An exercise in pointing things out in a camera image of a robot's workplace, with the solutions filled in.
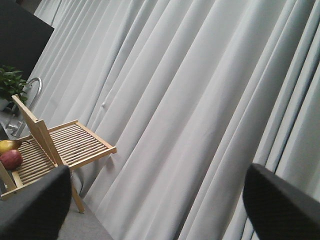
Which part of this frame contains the wooden slatted rack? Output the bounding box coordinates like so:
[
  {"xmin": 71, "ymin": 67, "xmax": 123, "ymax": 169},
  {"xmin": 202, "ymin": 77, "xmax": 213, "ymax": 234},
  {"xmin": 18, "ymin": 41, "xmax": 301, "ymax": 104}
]
[{"xmin": 0, "ymin": 95, "xmax": 117, "ymax": 201}]

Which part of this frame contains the grey pleated curtain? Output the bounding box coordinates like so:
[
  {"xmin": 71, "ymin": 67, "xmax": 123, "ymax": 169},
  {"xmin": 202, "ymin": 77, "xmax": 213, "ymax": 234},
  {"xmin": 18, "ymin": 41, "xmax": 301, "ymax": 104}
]
[{"xmin": 32, "ymin": 0, "xmax": 320, "ymax": 240}]

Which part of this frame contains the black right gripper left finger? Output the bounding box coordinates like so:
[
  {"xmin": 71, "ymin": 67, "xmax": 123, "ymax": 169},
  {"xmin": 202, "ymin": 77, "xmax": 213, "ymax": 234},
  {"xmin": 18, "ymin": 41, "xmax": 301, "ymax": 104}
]
[{"xmin": 0, "ymin": 165, "xmax": 72, "ymax": 240}]

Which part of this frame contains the green potted plant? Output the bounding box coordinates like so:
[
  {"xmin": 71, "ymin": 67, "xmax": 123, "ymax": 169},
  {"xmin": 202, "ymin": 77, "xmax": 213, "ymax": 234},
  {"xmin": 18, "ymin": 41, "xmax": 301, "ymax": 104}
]
[{"xmin": 0, "ymin": 65, "xmax": 28, "ymax": 111}]

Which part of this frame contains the chrome faucet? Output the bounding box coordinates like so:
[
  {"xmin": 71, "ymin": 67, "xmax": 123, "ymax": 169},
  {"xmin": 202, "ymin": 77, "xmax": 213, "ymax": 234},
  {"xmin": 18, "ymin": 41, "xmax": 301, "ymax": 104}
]
[{"xmin": 5, "ymin": 76, "xmax": 43, "ymax": 138}]

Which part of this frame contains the red apple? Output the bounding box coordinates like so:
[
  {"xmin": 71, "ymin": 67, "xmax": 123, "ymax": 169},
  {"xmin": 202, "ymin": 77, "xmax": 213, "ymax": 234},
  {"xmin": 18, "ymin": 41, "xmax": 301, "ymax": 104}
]
[{"xmin": 0, "ymin": 149, "xmax": 23, "ymax": 171}]

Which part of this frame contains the dark wall panel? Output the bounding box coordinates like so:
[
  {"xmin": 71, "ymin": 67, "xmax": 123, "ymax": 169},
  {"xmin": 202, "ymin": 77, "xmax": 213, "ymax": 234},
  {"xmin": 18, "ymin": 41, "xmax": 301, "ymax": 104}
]
[{"xmin": 0, "ymin": 0, "xmax": 54, "ymax": 80}]

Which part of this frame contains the yellow pear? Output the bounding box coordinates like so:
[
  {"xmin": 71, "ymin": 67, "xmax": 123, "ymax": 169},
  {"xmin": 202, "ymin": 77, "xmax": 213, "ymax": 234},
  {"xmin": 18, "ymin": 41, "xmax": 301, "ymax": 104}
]
[{"xmin": 0, "ymin": 139, "xmax": 30, "ymax": 155}]

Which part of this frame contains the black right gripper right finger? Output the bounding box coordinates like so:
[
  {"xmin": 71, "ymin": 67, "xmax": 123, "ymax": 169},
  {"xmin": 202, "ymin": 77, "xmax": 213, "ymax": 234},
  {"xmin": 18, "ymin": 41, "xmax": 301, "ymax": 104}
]
[{"xmin": 242, "ymin": 163, "xmax": 320, "ymax": 240}]

